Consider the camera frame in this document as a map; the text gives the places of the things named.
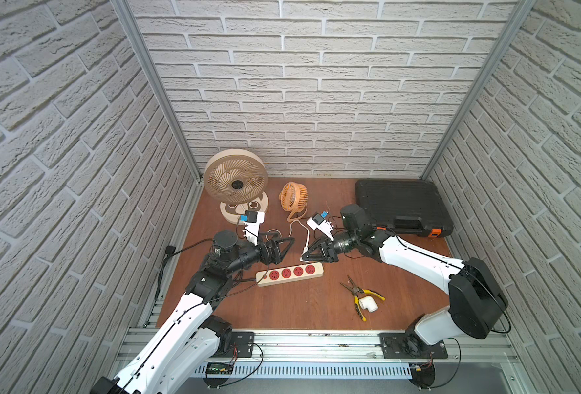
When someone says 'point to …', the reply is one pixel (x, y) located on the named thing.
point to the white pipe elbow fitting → (369, 303)
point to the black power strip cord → (171, 249)
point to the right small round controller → (423, 375)
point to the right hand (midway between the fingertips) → (307, 257)
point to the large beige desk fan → (238, 178)
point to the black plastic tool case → (407, 207)
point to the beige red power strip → (289, 274)
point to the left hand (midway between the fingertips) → (281, 231)
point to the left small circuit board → (216, 368)
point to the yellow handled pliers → (357, 290)
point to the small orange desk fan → (294, 198)
